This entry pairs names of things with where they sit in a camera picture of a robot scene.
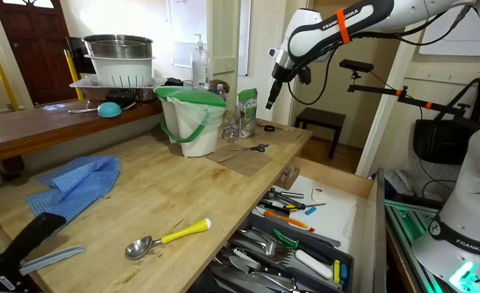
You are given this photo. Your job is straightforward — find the brown cardboard sheet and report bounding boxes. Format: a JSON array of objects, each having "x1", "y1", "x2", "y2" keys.
[{"x1": 206, "y1": 146, "x2": 273, "y2": 178}]

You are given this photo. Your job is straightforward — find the heap of knives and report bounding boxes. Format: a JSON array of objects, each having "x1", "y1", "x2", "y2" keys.
[{"x1": 211, "y1": 256, "x2": 306, "y2": 293}]

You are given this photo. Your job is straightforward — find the blue striped cloth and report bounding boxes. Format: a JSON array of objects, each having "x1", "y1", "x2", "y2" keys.
[{"x1": 26, "y1": 155, "x2": 121, "y2": 223}]

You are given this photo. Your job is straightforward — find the orange-handled tool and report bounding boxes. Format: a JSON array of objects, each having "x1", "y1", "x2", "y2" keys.
[{"x1": 263, "y1": 210, "x2": 309, "y2": 230}]

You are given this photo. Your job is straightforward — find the black and green tool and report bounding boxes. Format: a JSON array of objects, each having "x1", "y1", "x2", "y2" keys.
[{"x1": 257, "y1": 198, "x2": 292, "y2": 216}]

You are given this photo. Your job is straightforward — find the yellow and blue corn holders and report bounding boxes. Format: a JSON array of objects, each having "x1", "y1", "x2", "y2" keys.
[{"x1": 332, "y1": 259, "x2": 349, "y2": 285}]

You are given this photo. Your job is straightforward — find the grey pliers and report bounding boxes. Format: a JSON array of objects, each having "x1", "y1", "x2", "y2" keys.
[{"x1": 264, "y1": 187, "x2": 305, "y2": 201}]

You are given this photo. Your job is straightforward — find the crushed clear plastic bottle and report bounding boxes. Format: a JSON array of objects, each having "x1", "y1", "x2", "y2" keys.
[{"x1": 222, "y1": 112, "x2": 240, "y2": 143}]

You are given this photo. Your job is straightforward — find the black side table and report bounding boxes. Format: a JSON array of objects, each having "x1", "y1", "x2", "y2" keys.
[{"x1": 295, "y1": 107, "x2": 347, "y2": 160}]

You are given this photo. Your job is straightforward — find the small cardboard box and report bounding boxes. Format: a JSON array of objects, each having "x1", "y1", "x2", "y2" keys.
[{"x1": 274, "y1": 164, "x2": 301, "y2": 191}]

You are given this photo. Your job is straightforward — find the black and grey tool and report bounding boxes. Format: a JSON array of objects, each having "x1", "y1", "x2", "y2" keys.
[{"x1": 0, "y1": 212, "x2": 87, "y2": 293}]

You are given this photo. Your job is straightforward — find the dark grey cutlery holder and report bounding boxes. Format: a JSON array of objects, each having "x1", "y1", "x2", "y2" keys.
[{"x1": 207, "y1": 213, "x2": 355, "y2": 293}]

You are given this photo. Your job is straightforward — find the white-handled knife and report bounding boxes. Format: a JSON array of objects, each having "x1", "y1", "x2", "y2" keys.
[{"x1": 295, "y1": 249, "x2": 334, "y2": 280}]

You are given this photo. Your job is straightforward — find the black bag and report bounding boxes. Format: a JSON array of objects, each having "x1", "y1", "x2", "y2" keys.
[{"x1": 412, "y1": 77, "x2": 480, "y2": 166}]

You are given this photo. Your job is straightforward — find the heap of forks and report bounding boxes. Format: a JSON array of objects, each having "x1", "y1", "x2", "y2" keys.
[{"x1": 223, "y1": 227, "x2": 294, "y2": 262}]

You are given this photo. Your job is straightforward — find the foil tray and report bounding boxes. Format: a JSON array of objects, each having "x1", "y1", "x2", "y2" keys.
[{"x1": 70, "y1": 76, "x2": 164, "y2": 102}]

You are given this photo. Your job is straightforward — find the drawer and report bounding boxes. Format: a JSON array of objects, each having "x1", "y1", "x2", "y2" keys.
[{"x1": 194, "y1": 156, "x2": 387, "y2": 293}]

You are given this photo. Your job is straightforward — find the yellow pole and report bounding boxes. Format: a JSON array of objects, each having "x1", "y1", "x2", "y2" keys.
[
  {"x1": 63, "y1": 49, "x2": 84, "y2": 101},
  {"x1": 0, "y1": 46, "x2": 20, "y2": 113}
]

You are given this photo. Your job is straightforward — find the camera on mount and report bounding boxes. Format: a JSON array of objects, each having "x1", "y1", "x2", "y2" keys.
[{"x1": 339, "y1": 59, "x2": 473, "y2": 119}]

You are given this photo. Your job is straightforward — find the teal ladle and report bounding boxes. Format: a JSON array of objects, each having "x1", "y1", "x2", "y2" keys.
[{"x1": 68, "y1": 101, "x2": 136, "y2": 119}]

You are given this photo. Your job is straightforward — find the white bucket with green liner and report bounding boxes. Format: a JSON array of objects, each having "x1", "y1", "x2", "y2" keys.
[{"x1": 155, "y1": 86, "x2": 227, "y2": 158}]

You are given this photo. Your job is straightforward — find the steel pot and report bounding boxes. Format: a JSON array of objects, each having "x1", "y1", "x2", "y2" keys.
[{"x1": 82, "y1": 34, "x2": 155, "y2": 59}]

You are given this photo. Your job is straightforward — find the green-handled peeler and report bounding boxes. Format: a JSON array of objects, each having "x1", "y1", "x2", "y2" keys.
[{"x1": 273, "y1": 228, "x2": 300, "y2": 250}]

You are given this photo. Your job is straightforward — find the black-handled scissors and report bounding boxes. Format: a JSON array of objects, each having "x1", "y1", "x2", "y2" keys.
[{"x1": 231, "y1": 144, "x2": 270, "y2": 153}]

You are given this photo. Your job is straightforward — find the brown wooden door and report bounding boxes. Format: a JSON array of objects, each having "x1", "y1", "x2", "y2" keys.
[{"x1": 0, "y1": 0, "x2": 78, "y2": 107}]

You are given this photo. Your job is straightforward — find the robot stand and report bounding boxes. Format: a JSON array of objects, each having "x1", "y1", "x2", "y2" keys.
[{"x1": 384, "y1": 199, "x2": 480, "y2": 293}]

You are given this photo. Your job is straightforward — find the clear pump dispenser bottle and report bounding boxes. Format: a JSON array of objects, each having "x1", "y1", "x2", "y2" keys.
[{"x1": 191, "y1": 34, "x2": 210, "y2": 90}]

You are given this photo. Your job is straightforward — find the yellow and black screwdriver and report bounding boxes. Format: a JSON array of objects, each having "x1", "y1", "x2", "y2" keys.
[{"x1": 282, "y1": 202, "x2": 327, "y2": 212}]

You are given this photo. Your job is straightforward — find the black cable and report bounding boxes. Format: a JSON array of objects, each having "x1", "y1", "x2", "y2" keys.
[{"x1": 418, "y1": 158, "x2": 457, "y2": 201}]

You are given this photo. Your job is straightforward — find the green and white snack bag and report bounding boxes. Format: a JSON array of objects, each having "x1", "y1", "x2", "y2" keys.
[{"x1": 236, "y1": 88, "x2": 259, "y2": 139}]

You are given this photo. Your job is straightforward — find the white colander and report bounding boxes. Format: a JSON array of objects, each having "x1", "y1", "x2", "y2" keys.
[{"x1": 84, "y1": 55, "x2": 156, "y2": 87}]

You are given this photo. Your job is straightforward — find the yellow-handled ice cream scoop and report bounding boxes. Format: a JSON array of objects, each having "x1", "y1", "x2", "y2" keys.
[{"x1": 124, "y1": 217, "x2": 212, "y2": 260}]

